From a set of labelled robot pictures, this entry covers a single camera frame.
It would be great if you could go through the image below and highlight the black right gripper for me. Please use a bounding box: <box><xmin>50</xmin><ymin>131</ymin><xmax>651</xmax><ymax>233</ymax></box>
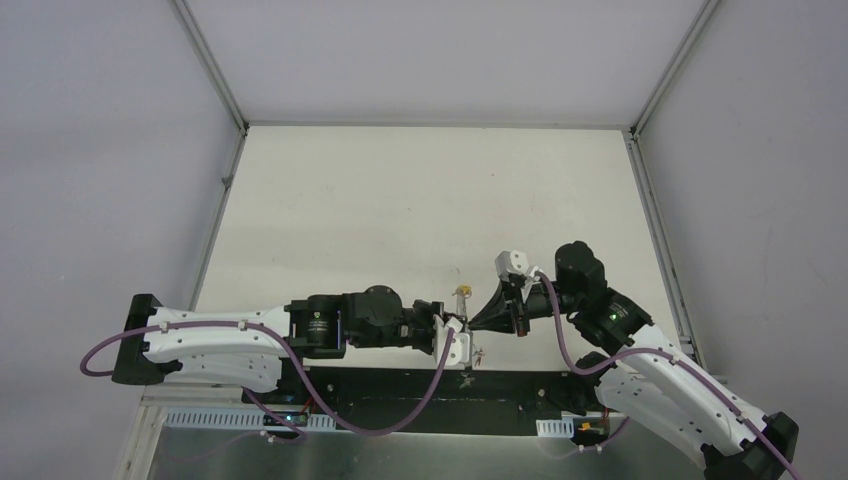
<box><xmin>468</xmin><ymin>277</ymin><xmax>581</xmax><ymax>338</ymax></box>

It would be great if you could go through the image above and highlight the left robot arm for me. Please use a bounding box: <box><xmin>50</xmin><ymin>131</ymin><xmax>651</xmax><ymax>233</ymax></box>
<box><xmin>110</xmin><ymin>285</ymin><xmax>463</xmax><ymax>405</ymax></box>

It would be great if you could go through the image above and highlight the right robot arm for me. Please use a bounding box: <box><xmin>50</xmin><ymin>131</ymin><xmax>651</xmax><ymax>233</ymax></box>
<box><xmin>470</xmin><ymin>241</ymin><xmax>800</xmax><ymax>479</ymax></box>

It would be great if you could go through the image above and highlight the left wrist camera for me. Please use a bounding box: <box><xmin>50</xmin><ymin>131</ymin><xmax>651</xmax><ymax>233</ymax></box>
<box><xmin>433</xmin><ymin>316</ymin><xmax>469</xmax><ymax>369</ymax></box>

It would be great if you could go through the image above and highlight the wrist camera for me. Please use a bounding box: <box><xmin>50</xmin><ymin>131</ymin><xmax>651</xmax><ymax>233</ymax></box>
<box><xmin>433</xmin><ymin>316</ymin><xmax>469</xmax><ymax>369</ymax></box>
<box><xmin>495</xmin><ymin>250</ymin><xmax>539</xmax><ymax>281</ymax></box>

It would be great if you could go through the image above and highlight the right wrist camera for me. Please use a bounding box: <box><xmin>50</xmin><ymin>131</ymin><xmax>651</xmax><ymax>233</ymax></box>
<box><xmin>495</xmin><ymin>250</ymin><xmax>539</xmax><ymax>281</ymax></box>

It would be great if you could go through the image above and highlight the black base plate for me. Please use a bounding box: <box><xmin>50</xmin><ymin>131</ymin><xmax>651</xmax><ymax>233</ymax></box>
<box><xmin>256</xmin><ymin>361</ymin><xmax>616</xmax><ymax>445</ymax></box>

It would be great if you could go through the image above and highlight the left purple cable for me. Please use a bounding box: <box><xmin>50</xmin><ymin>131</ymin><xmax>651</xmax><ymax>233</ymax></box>
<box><xmin>79</xmin><ymin>321</ymin><xmax>457</xmax><ymax>444</ymax></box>

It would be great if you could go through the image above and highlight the purple cable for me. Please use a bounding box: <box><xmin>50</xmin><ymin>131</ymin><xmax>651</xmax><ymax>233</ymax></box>
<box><xmin>79</xmin><ymin>321</ymin><xmax>457</xmax><ymax>444</ymax></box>
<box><xmin>537</xmin><ymin>271</ymin><xmax>803</xmax><ymax>480</ymax></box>

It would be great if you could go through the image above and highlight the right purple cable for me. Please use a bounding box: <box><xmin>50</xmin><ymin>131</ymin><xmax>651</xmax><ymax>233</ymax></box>
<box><xmin>537</xmin><ymin>271</ymin><xmax>803</xmax><ymax>480</ymax></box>

